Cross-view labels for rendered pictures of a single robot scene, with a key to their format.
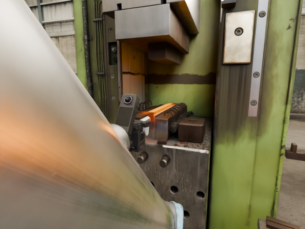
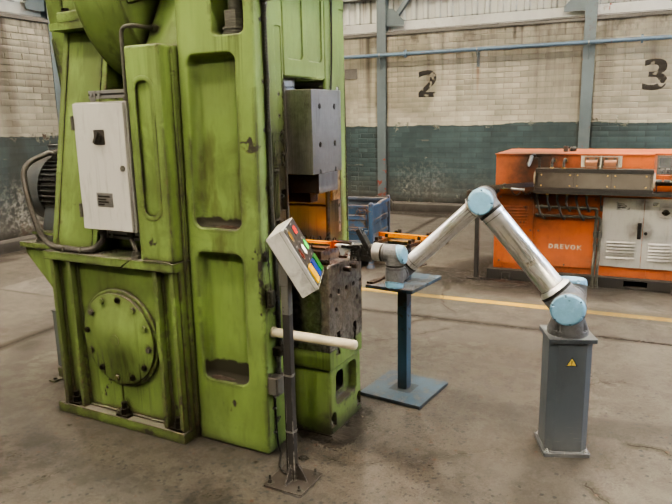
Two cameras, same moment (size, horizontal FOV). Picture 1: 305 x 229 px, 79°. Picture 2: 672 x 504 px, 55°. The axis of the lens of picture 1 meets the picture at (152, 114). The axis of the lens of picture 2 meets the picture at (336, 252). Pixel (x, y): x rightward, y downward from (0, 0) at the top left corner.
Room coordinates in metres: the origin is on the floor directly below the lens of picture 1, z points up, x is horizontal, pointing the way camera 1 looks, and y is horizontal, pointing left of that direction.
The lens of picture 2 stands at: (0.18, 3.21, 1.63)
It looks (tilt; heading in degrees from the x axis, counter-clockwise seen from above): 12 degrees down; 278
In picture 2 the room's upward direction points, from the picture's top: 1 degrees counter-clockwise
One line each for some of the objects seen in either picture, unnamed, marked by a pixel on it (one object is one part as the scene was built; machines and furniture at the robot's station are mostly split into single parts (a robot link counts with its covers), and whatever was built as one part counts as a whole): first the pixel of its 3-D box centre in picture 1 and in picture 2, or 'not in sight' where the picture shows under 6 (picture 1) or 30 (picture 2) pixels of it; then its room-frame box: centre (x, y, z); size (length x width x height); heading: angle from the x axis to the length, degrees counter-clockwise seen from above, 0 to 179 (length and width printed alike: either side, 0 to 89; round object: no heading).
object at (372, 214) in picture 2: not in sight; (333, 228); (1.25, -4.10, 0.36); 1.20 x 0.80 x 0.72; 168
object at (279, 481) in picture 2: not in sight; (292, 471); (0.78, 0.59, 0.05); 0.22 x 0.22 x 0.09; 70
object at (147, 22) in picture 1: (159, 36); (292, 180); (0.86, -0.03, 1.32); 0.42 x 0.20 x 0.10; 160
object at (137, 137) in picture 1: (126, 136); (362, 251); (0.50, 0.07, 0.97); 0.12 x 0.08 x 0.09; 161
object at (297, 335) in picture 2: not in sight; (314, 338); (0.70, 0.40, 0.62); 0.44 x 0.05 x 0.05; 160
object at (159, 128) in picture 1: (159, 116); (295, 249); (0.86, -0.03, 0.96); 0.42 x 0.20 x 0.09; 160
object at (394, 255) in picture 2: not in sight; (393, 254); (0.34, 0.13, 0.97); 0.12 x 0.09 x 0.10; 161
